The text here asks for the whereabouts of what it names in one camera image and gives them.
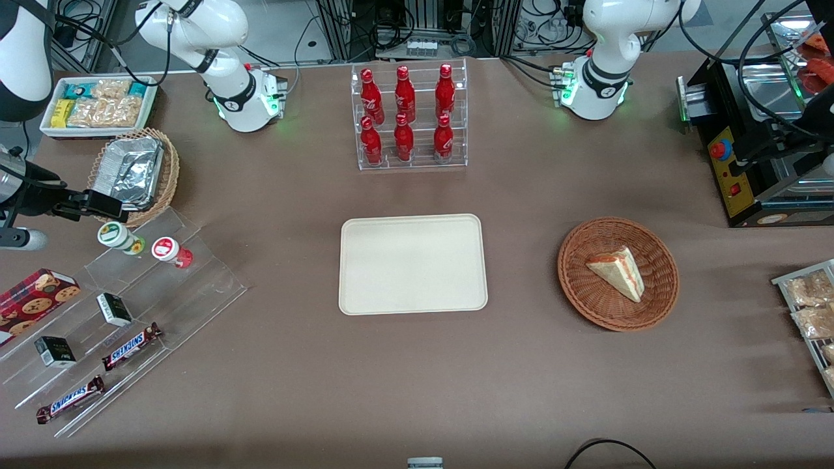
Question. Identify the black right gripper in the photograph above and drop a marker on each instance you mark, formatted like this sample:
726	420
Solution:
40	196

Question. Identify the green gum bottle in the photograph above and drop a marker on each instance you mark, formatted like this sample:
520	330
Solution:
117	236

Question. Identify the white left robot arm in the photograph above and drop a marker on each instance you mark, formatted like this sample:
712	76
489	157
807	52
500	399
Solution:
603	71

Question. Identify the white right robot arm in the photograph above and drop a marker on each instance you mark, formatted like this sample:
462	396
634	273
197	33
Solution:
242	104

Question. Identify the silver foil tray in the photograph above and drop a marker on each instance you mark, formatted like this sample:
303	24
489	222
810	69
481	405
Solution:
127	172

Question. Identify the red gum bottle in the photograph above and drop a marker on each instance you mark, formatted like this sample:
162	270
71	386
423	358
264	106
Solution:
169	251

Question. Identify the cream plastic tray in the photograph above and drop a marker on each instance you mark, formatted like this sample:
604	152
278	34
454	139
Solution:
413	264

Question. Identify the oval tan wicker basket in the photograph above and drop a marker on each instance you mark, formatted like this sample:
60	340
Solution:
168	176

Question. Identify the white plastic snack bin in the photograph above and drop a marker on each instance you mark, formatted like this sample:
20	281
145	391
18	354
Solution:
49	130

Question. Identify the clear rice cracker pack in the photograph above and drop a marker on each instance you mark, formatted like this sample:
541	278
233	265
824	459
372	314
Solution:
124	112
88	113
111	88

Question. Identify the yellow snack pack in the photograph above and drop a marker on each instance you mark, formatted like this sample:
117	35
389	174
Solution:
62	113

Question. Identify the small black box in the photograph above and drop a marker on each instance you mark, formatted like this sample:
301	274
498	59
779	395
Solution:
55	352
115	311

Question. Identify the red cookie box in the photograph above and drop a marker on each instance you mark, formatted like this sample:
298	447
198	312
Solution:
32	299

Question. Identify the teal snack pack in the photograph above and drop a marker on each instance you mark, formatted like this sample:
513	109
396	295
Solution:
137	89
77	89

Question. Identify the clear acrylic stepped stand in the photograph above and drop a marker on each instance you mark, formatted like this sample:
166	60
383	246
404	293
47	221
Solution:
189	286

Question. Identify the snickers chocolate bar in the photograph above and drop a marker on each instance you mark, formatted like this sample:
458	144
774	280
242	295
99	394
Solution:
130	346
68	399

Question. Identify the red cola bottle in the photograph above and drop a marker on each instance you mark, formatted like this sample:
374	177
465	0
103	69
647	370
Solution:
371	94
443	140
445	91
403	140
371	143
404	94

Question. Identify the clear acrylic bottle rack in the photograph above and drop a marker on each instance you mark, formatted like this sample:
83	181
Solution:
420	146

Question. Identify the white power strip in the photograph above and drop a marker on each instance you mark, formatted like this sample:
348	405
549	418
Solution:
421	47

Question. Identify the small grey device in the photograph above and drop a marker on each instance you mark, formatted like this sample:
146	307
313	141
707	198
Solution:
425	463

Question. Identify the round brown wicker basket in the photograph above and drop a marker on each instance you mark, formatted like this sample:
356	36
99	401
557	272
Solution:
586	293

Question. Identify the wrapped triangle sandwich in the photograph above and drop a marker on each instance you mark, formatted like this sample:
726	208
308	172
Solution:
619	270

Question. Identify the black food warmer cabinet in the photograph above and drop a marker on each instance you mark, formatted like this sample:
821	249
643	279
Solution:
736	169

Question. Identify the clear bagged snack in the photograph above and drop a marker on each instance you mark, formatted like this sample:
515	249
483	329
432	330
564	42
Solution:
808	290
814	322
829	353
830	378

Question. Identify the red packaged food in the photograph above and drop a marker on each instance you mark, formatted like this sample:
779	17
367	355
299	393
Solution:
818	65

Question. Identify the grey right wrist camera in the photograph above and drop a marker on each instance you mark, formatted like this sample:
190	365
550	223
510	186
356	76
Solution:
23	239

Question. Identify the aluminium frame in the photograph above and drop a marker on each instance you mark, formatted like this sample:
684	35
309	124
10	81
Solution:
339	29

